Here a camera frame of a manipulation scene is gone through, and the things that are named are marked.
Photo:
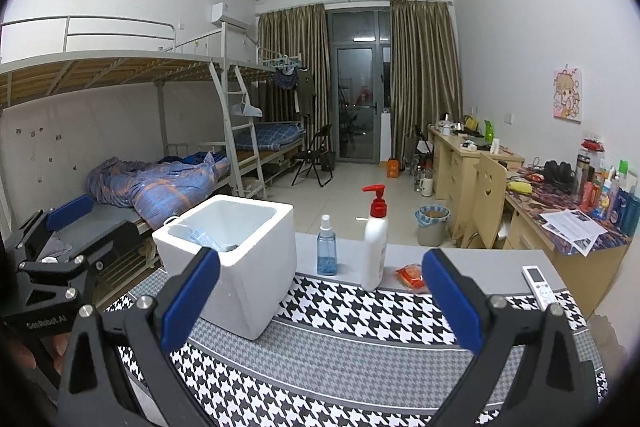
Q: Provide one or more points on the blue plaid blanket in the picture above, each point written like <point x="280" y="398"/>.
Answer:
<point x="160" y="192"/>

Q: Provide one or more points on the green bottle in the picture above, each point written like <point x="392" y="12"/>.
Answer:
<point x="488" y="132"/>

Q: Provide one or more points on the brown curtain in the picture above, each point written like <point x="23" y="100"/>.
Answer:
<point x="310" y="57"/>
<point x="425" y="72"/>

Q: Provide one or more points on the dark hanging clothes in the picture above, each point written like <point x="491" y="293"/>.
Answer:
<point x="286" y="79"/>

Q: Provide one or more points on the white remote control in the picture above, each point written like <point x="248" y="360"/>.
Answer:
<point x="537" y="284"/>

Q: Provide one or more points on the orange bottle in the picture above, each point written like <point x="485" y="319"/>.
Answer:
<point x="393" y="168"/>

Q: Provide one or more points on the white bunk bed ladder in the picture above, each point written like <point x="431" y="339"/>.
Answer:
<point x="221" y="112"/>

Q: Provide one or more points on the printed paper sheets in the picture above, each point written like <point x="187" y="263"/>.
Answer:
<point x="575" y="229"/>

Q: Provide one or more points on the black headphones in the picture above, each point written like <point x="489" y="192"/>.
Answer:
<point x="557" y="172"/>

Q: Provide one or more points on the blue plaid mattress pad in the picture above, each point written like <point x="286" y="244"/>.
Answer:
<point x="275" y="134"/>

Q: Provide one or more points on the metal pot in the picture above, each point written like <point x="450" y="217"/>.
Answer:
<point x="444" y="126"/>

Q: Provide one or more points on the white kettle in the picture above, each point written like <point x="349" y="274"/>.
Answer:
<point x="426" y="187"/>

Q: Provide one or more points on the patterned desk cover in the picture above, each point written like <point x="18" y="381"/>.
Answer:
<point x="545" y="202"/>

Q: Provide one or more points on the wooden desk with patterned cover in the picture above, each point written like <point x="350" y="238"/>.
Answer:
<point x="575" y="277"/>

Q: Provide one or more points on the glass balcony door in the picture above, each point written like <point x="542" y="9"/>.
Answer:
<point x="357" y="82"/>

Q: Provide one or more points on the white red pump lotion bottle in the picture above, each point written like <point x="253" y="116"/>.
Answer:
<point x="374" y="252"/>

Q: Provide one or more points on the person's left hand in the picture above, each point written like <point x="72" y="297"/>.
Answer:
<point x="22" y="354"/>

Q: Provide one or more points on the cartoon wall poster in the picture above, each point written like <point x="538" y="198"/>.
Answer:
<point x="567" y="94"/>

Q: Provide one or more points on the grey trash bin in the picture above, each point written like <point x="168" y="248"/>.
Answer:
<point x="432" y="229"/>

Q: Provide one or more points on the yellow cloth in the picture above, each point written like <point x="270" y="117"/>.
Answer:
<point x="520" y="186"/>

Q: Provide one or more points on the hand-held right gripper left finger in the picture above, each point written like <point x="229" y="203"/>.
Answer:
<point x="190" y="302"/>

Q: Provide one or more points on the wooden smiley chair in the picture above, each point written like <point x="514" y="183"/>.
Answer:
<point x="487" y="187"/>

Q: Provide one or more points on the black folding chair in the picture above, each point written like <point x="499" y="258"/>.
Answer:
<point x="320" y="139"/>

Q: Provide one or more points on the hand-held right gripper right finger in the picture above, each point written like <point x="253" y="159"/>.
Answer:
<point x="452" y="302"/>

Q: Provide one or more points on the white metal bunk bed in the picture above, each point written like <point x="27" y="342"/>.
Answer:
<point x="100" y="67"/>
<point x="250" y="74"/>

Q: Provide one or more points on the white foam box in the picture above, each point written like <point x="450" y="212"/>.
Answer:
<point x="260" y="267"/>

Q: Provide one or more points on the group of toiletry bottles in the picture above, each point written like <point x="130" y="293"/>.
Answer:
<point x="620" y="207"/>

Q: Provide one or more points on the white hanging bag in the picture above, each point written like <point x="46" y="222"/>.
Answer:
<point x="247" y="110"/>

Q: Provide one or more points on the white air conditioner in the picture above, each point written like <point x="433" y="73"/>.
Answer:
<point x="225" y="12"/>

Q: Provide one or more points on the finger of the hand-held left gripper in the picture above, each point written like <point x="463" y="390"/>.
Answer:
<point x="70" y="212"/>
<point x="75" y="274"/>

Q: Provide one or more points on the blue spray bottle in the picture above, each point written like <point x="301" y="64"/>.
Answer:
<point x="327" y="257"/>

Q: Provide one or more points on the houndstooth tablecloth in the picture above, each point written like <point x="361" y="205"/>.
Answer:
<point x="350" y="312"/>

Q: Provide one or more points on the red snack packet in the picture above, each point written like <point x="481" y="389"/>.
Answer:
<point x="411" y="277"/>

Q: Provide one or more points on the grey bed mattress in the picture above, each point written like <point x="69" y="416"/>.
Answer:
<point x="107" y="219"/>

